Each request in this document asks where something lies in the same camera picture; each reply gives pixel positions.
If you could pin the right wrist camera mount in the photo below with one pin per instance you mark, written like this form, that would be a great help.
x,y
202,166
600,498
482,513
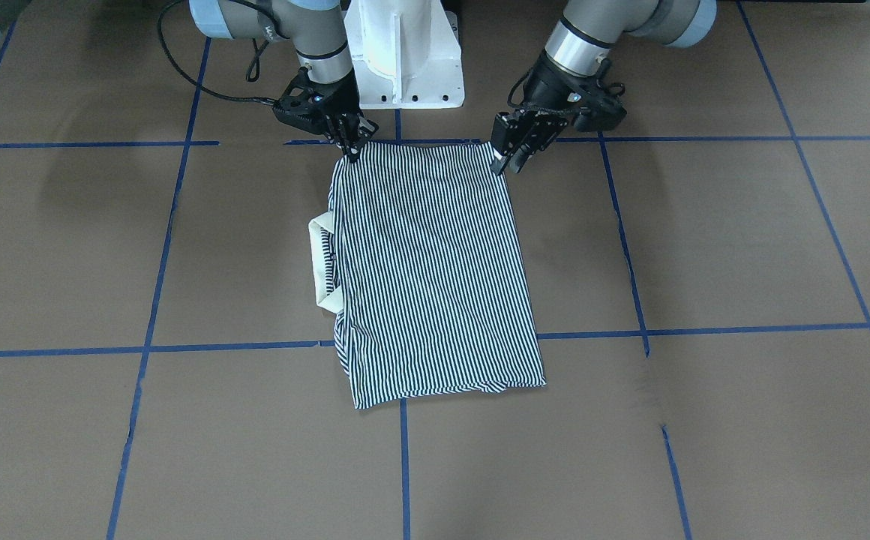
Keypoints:
x,y
301,105

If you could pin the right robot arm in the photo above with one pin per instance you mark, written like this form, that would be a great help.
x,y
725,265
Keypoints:
x,y
315,29

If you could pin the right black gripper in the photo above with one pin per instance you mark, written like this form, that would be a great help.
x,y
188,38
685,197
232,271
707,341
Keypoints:
x,y
340,99

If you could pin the striped polo shirt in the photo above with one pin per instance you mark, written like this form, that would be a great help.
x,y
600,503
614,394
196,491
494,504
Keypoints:
x,y
417,256

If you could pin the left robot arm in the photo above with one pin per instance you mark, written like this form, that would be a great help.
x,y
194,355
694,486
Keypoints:
x,y
588,30

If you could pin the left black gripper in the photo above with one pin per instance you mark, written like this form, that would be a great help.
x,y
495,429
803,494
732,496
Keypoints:
x,y
547,88

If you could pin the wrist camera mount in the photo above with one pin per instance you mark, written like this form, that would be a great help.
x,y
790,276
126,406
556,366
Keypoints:
x,y
301,105
599,107

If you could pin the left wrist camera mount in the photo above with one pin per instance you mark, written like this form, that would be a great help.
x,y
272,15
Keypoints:
x,y
599,107

